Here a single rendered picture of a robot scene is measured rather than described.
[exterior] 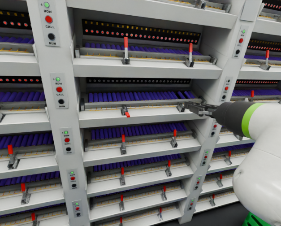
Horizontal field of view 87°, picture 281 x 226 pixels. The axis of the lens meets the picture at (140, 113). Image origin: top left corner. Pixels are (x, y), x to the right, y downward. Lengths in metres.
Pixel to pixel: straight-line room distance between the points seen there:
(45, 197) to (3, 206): 0.16
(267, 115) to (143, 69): 0.39
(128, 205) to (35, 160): 0.57
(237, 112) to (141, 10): 0.42
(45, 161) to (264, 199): 0.70
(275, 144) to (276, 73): 0.70
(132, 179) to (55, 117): 0.51
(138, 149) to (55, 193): 0.44
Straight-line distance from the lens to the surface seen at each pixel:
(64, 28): 0.55
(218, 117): 0.50
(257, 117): 0.42
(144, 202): 1.06
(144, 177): 0.90
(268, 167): 0.36
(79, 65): 0.55
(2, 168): 0.80
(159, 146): 0.79
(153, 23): 0.80
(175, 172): 0.97
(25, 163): 0.78
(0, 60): 0.61
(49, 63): 0.56
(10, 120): 0.68
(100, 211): 1.03
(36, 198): 0.91
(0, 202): 0.97
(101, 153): 0.73
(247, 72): 0.88
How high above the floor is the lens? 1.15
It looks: 23 degrees down
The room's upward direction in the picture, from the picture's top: 4 degrees clockwise
